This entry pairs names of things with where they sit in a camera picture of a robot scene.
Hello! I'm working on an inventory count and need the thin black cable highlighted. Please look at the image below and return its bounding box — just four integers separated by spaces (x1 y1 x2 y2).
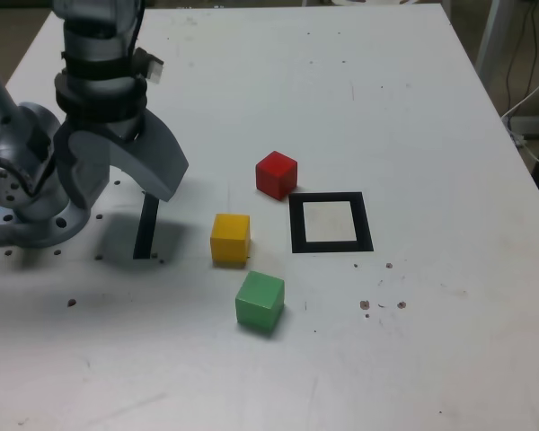
504 0 539 113

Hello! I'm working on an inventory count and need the black tape strip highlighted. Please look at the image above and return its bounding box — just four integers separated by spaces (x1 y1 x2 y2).
133 191 161 260

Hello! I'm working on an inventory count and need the white cable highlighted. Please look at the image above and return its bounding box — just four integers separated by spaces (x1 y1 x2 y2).
500 66 539 168

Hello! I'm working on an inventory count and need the white table leg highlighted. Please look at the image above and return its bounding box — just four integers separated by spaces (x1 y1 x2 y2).
474 0 514 87

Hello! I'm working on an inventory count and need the yellow cube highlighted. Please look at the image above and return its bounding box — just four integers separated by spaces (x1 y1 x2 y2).
210 213 252 268

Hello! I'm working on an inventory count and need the red cube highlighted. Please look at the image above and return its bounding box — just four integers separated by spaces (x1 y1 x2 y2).
255 151 298 202

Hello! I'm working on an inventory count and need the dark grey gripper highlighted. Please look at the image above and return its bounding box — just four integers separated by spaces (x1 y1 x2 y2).
55 109 190 212

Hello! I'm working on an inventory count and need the black tape square outline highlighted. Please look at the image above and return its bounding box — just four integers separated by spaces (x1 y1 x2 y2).
288 191 375 254

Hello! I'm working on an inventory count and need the green cube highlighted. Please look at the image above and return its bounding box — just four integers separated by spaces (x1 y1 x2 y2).
234 270 286 336

